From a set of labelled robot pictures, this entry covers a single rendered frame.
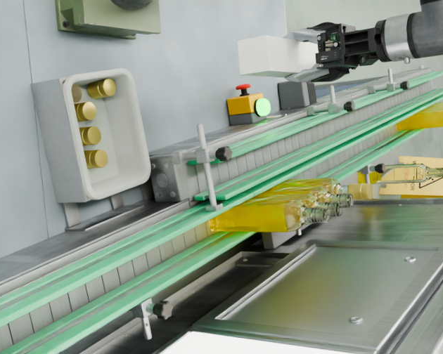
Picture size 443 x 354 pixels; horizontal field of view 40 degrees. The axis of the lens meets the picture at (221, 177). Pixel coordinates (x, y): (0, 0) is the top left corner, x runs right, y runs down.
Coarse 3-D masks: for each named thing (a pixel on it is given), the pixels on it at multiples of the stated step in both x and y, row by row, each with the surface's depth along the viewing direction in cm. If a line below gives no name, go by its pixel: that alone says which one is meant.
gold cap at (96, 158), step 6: (84, 150) 116; (90, 150) 115; (96, 150) 114; (102, 150) 114; (90, 156) 114; (96, 156) 113; (102, 156) 114; (90, 162) 114; (96, 162) 113; (102, 162) 114; (90, 168) 116
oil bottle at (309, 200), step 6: (252, 198) 131; (258, 198) 130; (264, 198) 129; (270, 198) 128; (276, 198) 127; (282, 198) 126; (288, 198) 125; (300, 198) 123; (306, 198) 123; (312, 198) 124; (306, 204) 122; (312, 204) 123
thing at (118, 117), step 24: (96, 72) 110; (120, 72) 115; (120, 96) 120; (72, 120) 106; (96, 120) 120; (120, 120) 121; (96, 144) 119; (120, 144) 122; (144, 144) 120; (96, 168) 119; (120, 168) 124; (144, 168) 121; (96, 192) 110
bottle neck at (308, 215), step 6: (306, 210) 118; (312, 210) 117; (318, 210) 116; (324, 210) 116; (306, 216) 117; (312, 216) 117; (318, 216) 116; (324, 216) 115; (306, 222) 118; (312, 222) 117; (318, 222) 117; (324, 222) 116
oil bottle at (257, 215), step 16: (240, 208) 124; (256, 208) 122; (272, 208) 119; (288, 208) 118; (224, 224) 127; (240, 224) 125; (256, 224) 123; (272, 224) 120; (288, 224) 118; (304, 224) 120
